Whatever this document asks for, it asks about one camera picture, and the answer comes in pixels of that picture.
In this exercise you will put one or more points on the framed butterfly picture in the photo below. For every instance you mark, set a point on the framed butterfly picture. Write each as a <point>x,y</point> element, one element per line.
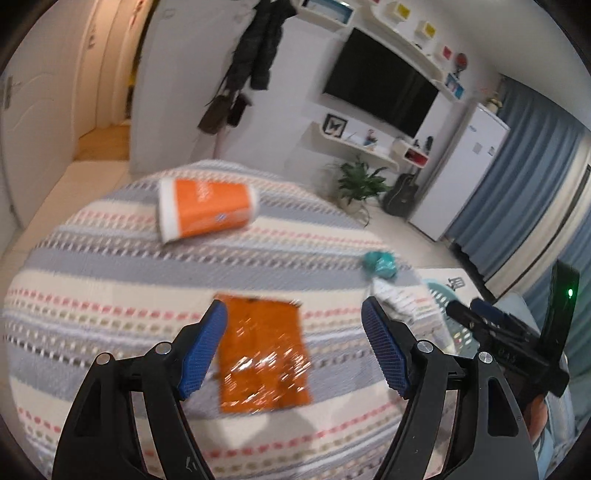
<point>335,125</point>

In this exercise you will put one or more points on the person's right hand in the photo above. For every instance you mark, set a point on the person's right hand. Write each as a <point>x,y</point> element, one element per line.
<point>538,420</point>

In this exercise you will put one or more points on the blue-lined box wall shelf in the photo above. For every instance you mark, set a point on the blue-lined box wall shelf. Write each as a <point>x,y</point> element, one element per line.
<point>328,11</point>

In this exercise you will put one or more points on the long white curved wall shelf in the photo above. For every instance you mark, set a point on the long white curved wall shelf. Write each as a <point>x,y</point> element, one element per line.
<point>406,44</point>

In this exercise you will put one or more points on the black acoustic guitar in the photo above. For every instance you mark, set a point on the black acoustic guitar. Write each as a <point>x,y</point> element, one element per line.
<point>401,196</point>

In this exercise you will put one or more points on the flower pot on air conditioner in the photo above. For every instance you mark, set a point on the flower pot on air conditioner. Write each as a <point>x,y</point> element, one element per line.
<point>495,101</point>

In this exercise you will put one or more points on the white curved low wall shelf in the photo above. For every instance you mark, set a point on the white curved low wall shelf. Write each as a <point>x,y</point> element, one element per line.
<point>351,150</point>

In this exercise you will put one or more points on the small red wall cube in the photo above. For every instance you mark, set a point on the small red wall cube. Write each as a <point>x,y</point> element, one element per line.
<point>447,52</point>

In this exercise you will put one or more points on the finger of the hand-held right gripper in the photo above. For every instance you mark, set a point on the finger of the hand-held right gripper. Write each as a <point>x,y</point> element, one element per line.
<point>466,316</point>
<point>496,314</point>

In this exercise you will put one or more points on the orange foil snack packet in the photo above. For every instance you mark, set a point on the orange foil snack packet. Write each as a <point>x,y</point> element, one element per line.
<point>263,355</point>

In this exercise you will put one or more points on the black flat television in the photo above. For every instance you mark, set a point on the black flat television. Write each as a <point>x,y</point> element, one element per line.
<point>378,83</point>

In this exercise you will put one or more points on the white refrigerator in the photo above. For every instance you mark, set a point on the white refrigerator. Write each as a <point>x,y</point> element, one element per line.
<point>461,170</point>

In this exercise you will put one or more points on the black puffer jacket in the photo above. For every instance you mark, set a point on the black puffer jacket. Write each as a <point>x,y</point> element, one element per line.
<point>258,41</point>

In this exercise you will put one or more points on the blue-grey curtain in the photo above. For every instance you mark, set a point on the blue-grey curtain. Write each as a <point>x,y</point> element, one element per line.
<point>531,184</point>

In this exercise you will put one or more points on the pale teal plastic basket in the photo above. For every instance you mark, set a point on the pale teal plastic basket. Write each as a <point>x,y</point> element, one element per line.
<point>445,309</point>

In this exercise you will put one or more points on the orange and white paper cup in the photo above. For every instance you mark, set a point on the orange and white paper cup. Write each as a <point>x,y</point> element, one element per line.
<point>207,207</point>

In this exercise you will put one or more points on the black hanging bag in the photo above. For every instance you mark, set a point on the black hanging bag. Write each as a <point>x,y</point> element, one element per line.
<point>239,110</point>

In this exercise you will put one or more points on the striped woven tablecloth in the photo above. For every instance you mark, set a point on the striped woven tablecloth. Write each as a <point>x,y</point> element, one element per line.
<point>115,300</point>

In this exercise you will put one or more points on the small blue wall cube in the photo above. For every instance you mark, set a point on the small blue wall cube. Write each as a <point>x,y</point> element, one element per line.
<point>455,85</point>

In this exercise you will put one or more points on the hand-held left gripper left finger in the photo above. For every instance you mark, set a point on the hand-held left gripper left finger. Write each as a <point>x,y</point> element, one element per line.
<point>203,350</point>

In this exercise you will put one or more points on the yellow wall cube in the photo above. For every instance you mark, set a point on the yellow wall cube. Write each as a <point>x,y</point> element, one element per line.
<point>400,10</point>
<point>427,29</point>

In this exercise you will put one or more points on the red table tennis paddle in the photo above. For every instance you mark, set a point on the red table tennis paddle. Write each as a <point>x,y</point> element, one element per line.
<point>461,62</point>

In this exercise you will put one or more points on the brown hanging bag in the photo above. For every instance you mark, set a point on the brown hanging bag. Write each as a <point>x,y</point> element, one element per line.
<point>214,113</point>

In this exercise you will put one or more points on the white floor mat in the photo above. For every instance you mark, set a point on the white floor mat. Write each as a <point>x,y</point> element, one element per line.
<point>445,277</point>

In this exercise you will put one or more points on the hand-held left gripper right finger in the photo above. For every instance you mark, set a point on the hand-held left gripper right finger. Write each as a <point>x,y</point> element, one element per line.
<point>383,346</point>

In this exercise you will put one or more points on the green potted plant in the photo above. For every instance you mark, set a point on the green potted plant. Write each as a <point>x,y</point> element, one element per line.
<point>360,182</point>

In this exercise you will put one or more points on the red-lined box shelf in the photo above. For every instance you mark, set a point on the red-lined box shelf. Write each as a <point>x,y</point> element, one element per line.
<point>415,154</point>

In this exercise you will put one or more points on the teal crumpled wrapper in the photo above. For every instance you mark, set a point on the teal crumpled wrapper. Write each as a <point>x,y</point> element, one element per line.
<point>381,265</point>

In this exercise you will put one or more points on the white room door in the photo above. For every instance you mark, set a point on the white room door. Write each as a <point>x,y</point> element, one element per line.
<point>32,138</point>

